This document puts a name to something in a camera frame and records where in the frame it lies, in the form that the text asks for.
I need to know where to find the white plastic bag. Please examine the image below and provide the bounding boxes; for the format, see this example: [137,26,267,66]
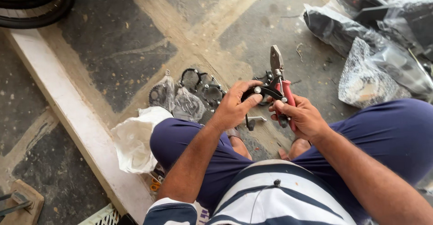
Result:
[111,106,174,175]

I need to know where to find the pile of black brake calipers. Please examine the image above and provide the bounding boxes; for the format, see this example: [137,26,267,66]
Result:
[179,68,227,113]

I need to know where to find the black bicycle wheel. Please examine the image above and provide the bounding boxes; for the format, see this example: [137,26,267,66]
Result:
[0,0,77,30]

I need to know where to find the clear bag with metal parts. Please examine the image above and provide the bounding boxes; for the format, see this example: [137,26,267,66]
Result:
[173,87,206,123]

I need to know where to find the red-handled pliers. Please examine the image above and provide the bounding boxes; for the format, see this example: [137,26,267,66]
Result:
[269,45,299,132]

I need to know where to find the person's right hand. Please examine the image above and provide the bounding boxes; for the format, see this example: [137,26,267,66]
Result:
[269,94,331,144]

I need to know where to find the white plastic crate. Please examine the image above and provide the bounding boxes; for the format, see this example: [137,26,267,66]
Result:
[77,203,121,225]

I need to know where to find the black brake caliper with bolt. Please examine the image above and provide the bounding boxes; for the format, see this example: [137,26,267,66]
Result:
[252,70,275,106]

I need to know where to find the heap of plastic-wrapped black parts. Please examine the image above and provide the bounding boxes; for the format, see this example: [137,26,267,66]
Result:
[302,0,433,109]

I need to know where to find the white navy striped shirt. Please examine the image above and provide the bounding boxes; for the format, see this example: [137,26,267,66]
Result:
[142,159,358,225]

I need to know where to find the person's left hand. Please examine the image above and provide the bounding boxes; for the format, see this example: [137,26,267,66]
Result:
[211,80,264,131]

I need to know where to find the navy blue shorts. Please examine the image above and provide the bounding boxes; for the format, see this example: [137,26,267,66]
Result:
[150,98,433,220]

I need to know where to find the wooden block with metal bars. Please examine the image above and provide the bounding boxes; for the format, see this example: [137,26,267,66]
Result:
[0,179,45,225]

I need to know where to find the black bicycle brake caliper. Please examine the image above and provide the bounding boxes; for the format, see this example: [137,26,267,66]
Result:
[241,85,289,104]

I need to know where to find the brown sandal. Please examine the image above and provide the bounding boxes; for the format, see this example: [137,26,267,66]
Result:
[277,138,312,161]
[225,128,243,140]

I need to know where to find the clear bag with sprocket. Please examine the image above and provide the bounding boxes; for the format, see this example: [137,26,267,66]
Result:
[148,70,176,113]

